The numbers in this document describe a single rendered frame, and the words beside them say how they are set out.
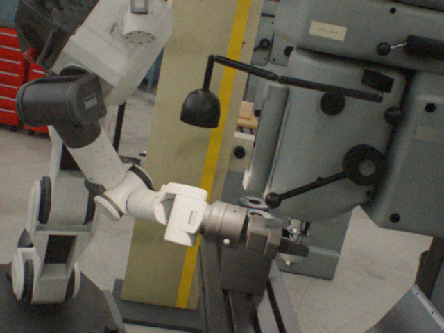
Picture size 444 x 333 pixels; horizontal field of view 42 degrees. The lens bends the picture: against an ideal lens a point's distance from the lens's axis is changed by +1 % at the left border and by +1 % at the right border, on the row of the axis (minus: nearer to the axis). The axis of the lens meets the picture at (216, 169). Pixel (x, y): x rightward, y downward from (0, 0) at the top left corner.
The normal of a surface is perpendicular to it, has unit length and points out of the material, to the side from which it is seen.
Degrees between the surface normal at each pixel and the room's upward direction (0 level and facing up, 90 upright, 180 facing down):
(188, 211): 67
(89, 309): 0
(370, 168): 90
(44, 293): 104
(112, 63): 59
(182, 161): 90
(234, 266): 90
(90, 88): 73
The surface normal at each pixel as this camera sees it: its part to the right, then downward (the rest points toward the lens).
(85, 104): 0.93, 0.00
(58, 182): 0.35, 0.43
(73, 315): 0.20, -0.94
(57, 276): 0.36, -0.67
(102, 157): 0.73, 0.33
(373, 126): 0.07, 0.30
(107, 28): 0.43, -0.19
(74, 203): 0.40, 0.19
